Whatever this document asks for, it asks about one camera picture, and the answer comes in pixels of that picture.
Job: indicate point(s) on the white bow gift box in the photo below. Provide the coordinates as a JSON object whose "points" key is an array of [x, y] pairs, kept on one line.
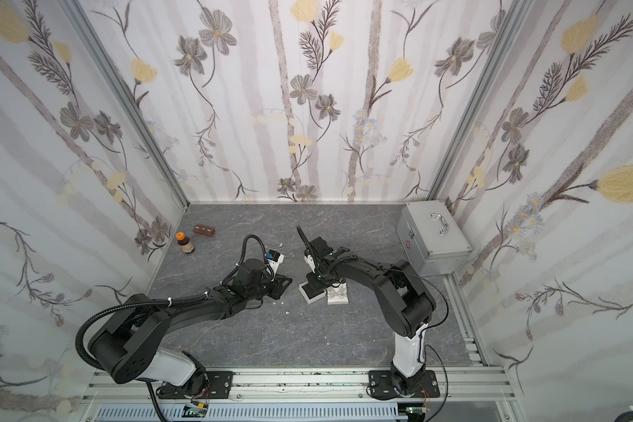
{"points": [[337, 295]]}

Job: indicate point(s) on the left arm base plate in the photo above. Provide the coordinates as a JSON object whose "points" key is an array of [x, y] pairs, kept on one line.
{"points": [[201, 385]]}

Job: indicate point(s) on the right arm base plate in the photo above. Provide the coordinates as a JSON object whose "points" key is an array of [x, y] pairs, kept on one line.
{"points": [[388, 384]]}

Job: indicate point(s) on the brown bottle orange cap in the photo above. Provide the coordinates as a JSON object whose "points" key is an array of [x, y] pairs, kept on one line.
{"points": [[185, 243]]}

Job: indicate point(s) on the silver aluminium first aid case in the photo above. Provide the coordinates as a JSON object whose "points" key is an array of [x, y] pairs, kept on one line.
{"points": [[432, 241]]}

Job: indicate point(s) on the small brown block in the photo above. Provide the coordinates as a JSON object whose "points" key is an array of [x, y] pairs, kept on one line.
{"points": [[204, 230]]}

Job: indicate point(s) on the white slotted cable duct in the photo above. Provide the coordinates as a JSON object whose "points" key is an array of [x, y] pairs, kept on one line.
{"points": [[284, 412]]}

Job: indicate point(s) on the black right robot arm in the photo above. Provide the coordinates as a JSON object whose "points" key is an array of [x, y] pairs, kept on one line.
{"points": [[403, 297]]}

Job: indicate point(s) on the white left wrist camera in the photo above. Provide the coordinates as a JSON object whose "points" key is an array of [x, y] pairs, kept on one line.
{"points": [[274, 260]]}

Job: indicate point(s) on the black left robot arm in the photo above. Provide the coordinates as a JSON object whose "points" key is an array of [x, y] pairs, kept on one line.
{"points": [[125, 340]]}

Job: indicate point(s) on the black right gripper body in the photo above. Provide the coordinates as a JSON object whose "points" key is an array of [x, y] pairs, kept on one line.
{"points": [[316, 255]]}

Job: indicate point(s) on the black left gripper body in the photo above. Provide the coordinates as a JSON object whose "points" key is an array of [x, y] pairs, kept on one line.
{"points": [[276, 284]]}

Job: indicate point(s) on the aluminium mounting rail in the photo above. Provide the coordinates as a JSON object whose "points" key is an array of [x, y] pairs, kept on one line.
{"points": [[329, 385]]}

